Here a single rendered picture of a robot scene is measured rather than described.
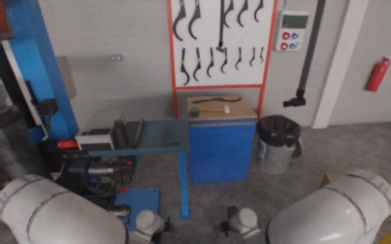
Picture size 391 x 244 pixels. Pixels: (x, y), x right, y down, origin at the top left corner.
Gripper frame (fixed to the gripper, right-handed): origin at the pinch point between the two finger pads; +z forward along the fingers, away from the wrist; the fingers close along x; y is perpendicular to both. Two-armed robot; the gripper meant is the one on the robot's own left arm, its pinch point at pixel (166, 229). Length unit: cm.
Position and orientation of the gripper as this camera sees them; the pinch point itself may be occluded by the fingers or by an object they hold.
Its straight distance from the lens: 129.8
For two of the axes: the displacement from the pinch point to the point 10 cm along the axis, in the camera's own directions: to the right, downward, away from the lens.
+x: -9.8, 0.3, 1.9
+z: 1.7, 6.0, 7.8
